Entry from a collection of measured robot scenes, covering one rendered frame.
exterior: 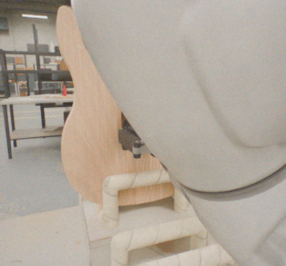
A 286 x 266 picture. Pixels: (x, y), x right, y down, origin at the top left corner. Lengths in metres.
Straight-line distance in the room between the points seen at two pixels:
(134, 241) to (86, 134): 0.22
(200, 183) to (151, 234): 0.34
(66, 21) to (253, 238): 0.43
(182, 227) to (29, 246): 0.38
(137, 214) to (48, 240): 0.24
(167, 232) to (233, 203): 0.35
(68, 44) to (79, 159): 0.22
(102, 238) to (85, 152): 0.17
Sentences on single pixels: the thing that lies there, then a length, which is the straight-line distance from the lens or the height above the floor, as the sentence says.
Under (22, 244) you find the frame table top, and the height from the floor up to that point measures 0.93.
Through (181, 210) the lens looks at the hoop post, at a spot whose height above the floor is 1.03.
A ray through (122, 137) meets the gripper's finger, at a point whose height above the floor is 1.23.
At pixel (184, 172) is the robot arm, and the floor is 1.28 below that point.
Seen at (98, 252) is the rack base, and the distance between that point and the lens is 0.55.
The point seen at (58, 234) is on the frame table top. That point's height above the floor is 0.93.
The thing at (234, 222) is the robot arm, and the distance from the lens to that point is 0.18.
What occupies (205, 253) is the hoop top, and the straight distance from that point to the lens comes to 0.47.
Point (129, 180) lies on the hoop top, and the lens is 0.51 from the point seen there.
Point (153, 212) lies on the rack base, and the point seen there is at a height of 1.02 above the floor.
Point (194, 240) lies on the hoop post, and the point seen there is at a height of 1.01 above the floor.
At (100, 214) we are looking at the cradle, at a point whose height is 1.05.
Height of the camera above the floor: 1.35
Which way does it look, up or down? 12 degrees down
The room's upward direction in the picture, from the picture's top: straight up
